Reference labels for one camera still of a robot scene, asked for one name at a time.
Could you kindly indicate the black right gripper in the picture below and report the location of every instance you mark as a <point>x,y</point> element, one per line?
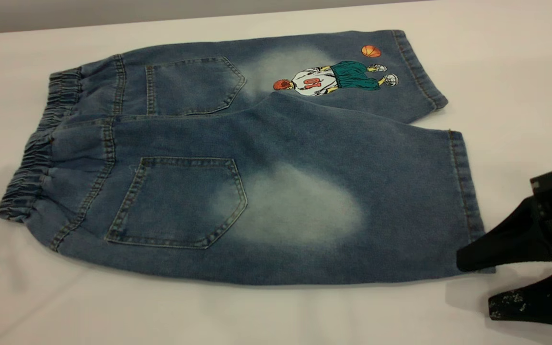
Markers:
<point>551,191</point>

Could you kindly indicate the white table cover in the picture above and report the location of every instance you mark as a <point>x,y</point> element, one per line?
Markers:
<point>113,311</point>

